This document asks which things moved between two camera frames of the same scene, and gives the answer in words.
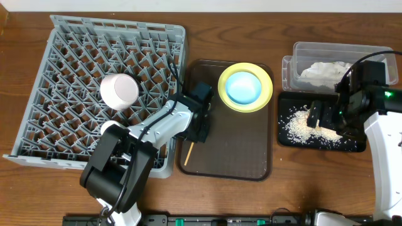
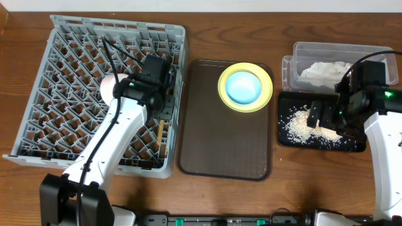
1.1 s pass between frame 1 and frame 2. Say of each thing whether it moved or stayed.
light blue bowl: stayed
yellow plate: stayed
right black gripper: stayed
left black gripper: moved
